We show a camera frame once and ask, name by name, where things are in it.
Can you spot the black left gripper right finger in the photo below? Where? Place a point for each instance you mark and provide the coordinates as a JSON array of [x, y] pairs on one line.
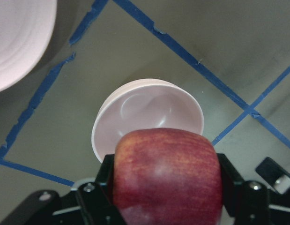
[[247, 201]]

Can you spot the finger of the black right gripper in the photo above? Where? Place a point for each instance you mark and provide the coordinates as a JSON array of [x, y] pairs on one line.
[[276, 176]]

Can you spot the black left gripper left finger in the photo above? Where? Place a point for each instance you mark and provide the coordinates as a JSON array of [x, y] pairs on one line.
[[95, 198]]

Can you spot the red apple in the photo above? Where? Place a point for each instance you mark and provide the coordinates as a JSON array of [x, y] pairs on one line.
[[167, 176]]

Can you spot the pink bowl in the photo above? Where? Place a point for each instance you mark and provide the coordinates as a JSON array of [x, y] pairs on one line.
[[144, 104]]

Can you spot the pink plate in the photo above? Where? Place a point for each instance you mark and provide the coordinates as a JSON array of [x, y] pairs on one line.
[[26, 28]]

